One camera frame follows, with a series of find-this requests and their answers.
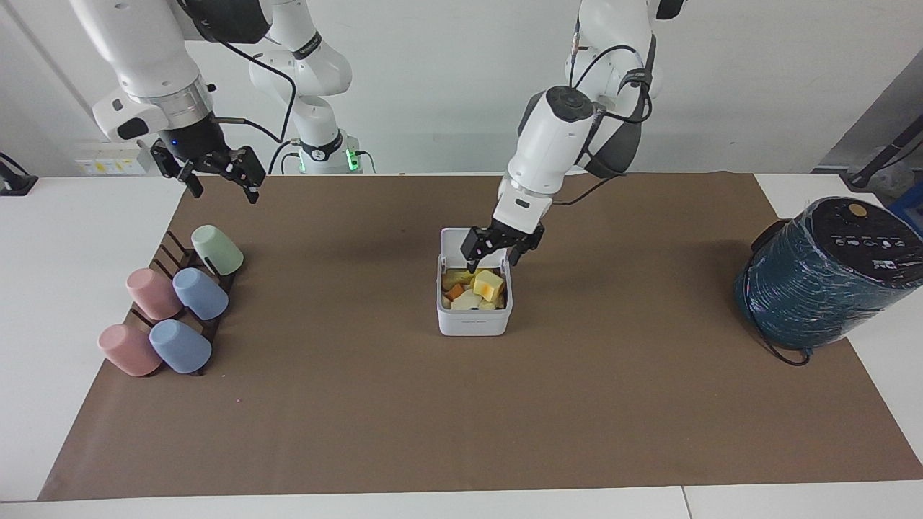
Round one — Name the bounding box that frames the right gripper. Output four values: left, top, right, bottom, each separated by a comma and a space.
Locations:
149, 115, 267, 205

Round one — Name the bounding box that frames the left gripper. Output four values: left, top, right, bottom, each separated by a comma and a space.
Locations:
461, 221, 547, 274

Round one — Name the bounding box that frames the white trash bin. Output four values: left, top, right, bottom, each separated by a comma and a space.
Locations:
436, 227, 515, 337

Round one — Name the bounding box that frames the yellow foam block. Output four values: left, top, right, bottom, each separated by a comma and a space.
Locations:
473, 270, 506, 304

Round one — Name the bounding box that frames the green cup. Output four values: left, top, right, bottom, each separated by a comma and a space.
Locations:
190, 224, 245, 277

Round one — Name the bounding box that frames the dark brown cup rack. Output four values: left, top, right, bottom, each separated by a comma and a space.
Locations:
128, 229, 244, 377

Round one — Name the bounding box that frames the blue cup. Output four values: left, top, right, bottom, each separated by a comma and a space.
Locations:
149, 319, 213, 375
172, 267, 230, 321

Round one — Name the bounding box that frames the pink cup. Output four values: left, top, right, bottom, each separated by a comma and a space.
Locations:
125, 267, 183, 321
97, 323, 163, 378

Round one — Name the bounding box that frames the black stand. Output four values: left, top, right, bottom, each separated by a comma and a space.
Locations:
842, 114, 923, 192
0, 152, 39, 198

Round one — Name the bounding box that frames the film-wrapped black appliance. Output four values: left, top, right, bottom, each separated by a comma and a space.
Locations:
733, 195, 923, 352

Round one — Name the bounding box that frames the white wall socket panel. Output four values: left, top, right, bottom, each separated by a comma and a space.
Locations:
75, 143, 156, 177

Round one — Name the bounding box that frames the black appliance cable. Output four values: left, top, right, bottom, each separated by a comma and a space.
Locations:
741, 285, 813, 368

